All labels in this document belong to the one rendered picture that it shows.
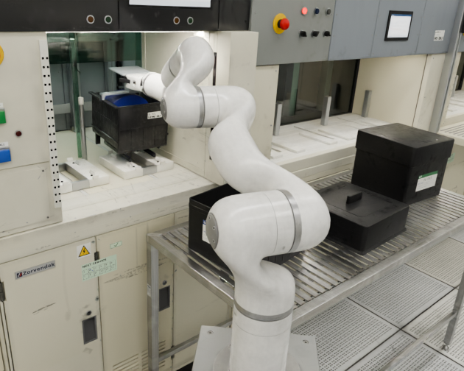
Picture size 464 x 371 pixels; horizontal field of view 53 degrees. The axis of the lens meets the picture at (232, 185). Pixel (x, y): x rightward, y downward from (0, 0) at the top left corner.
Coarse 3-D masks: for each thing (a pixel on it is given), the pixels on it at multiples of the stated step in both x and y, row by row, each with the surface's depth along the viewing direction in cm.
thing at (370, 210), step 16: (320, 192) 170; (336, 192) 171; (352, 192) 172; (368, 192) 173; (336, 208) 158; (352, 208) 158; (368, 208) 159; (384, 208) 160; (400, 208) 161; (336, 224) 154; (352, 224) 150; (368, 224) 148; (384, 224) 154; (400, 224) 163; (336, 240) 156; (352, 240) 151; (368, 240) 149; (384, 240) 158
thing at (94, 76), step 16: (128, 0) 126; (0, 48) 110; (64, 64) 210; (80, 64) 215; (96, 64) 220; (112, 64) 219; (128, 64) 221; (64, 80) 213; (80, 80) 218; (96, 80) 223; (112, 80) 222; (64, 96) 215; (80, 96) 214; (64, 112) 216; (64, 128) 220; (0, 144) 117; (112, 256) 151; (96, 272) 149
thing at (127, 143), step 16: (96, 96) 169; (144, 96) 186; (96, 112) 174; (112, 112) 165; (128, 112) 164; (144, 112) 169; (160, 112) 173; (96, 128) 176; (112, 128) 168; (128, 128) 167; (144, 128) 172; (160, 128) 176; (112, 144) 170; (128, 144) 170; (144, 144) 175; (160, 144) 180; (128, 160) 174
